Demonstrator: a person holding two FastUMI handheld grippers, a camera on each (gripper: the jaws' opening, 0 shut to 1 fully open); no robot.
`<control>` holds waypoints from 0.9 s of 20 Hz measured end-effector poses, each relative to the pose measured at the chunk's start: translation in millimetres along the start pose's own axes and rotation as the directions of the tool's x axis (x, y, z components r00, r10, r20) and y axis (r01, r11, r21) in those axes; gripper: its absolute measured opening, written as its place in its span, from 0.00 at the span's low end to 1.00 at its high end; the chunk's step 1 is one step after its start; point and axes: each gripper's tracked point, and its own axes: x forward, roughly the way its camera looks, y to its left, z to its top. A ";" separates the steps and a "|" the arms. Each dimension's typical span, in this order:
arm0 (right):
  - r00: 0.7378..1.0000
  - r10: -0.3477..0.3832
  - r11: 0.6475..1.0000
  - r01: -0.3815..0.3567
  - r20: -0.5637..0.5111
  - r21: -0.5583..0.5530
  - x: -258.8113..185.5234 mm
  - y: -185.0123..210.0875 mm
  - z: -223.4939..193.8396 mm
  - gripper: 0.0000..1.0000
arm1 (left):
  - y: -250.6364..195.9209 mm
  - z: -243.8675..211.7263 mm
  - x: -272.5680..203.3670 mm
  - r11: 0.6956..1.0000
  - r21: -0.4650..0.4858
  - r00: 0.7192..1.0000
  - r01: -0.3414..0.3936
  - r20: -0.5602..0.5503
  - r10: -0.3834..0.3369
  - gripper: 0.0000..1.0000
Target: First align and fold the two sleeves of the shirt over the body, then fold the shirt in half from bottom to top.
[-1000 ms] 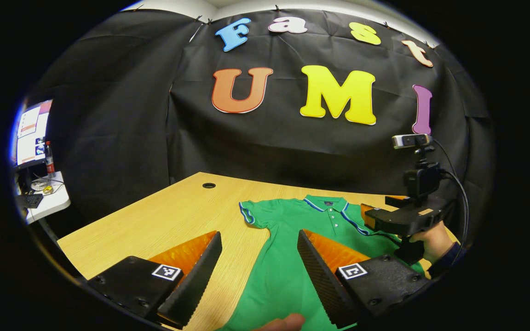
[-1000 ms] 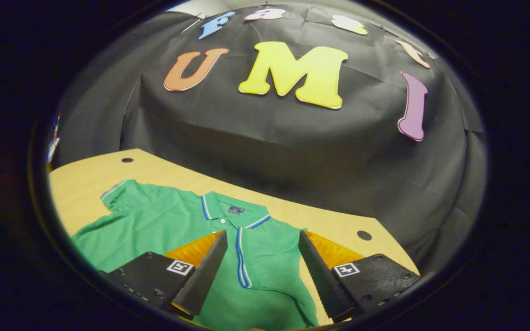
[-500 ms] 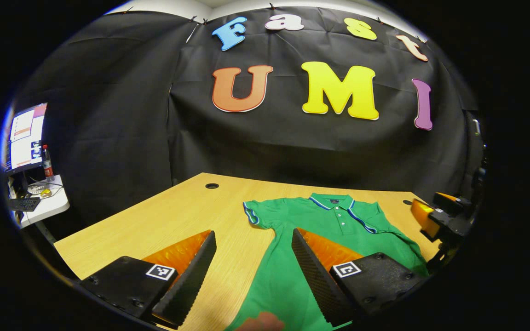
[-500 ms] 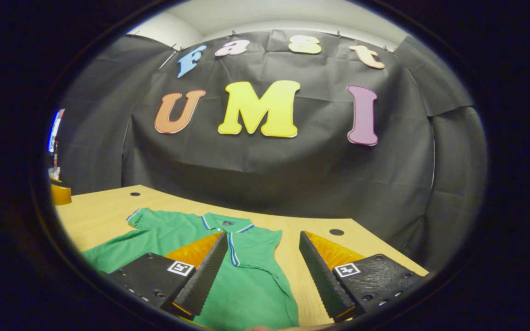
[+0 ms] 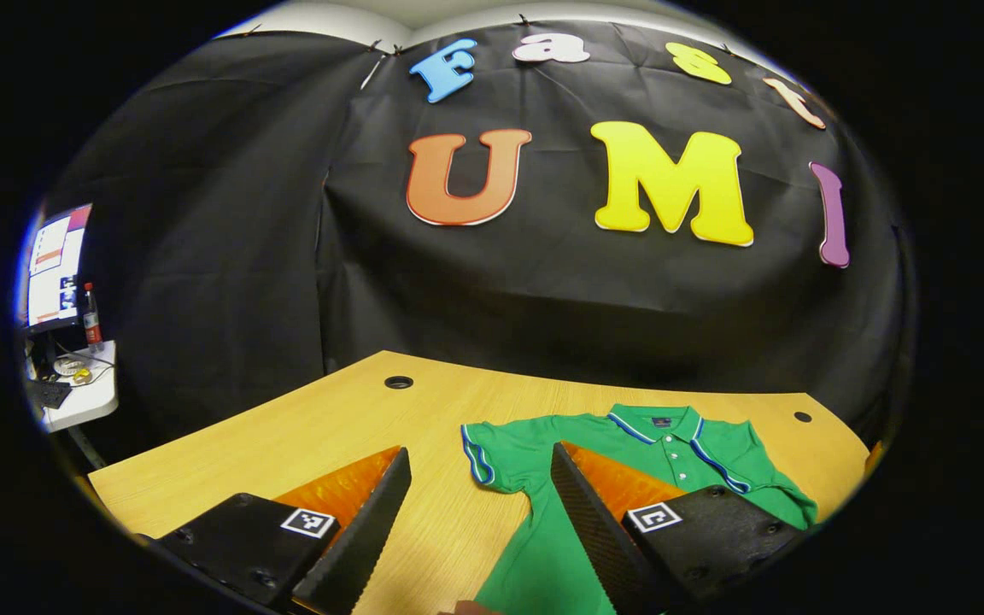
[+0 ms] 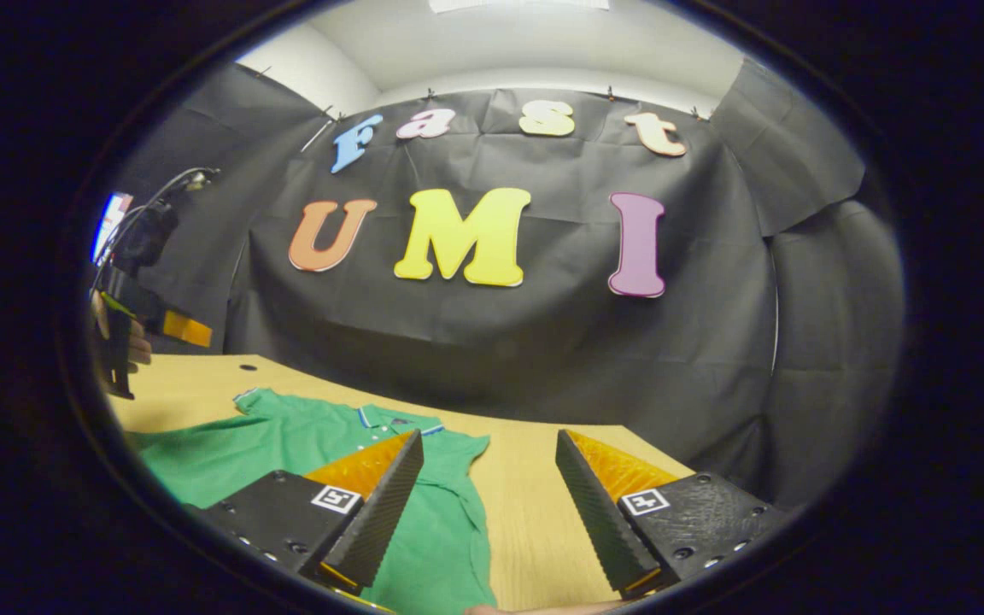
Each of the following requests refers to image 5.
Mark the black backdrop cloth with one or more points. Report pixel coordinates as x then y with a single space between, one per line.
244 256

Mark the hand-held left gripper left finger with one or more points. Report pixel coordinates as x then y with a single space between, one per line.
364 547

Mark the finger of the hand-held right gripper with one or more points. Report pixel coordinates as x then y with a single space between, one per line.
874 457

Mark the small black object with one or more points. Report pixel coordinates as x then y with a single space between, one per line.
49 394

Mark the bottle with red label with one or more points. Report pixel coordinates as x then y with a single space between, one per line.
91 320

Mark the green T-shirt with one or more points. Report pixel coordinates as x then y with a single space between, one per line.
539 559

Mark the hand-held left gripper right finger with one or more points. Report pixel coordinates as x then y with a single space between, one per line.
599 538

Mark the computer monitor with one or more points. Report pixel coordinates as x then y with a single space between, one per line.
56 265

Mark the white side table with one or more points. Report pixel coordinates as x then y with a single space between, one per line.
90 401

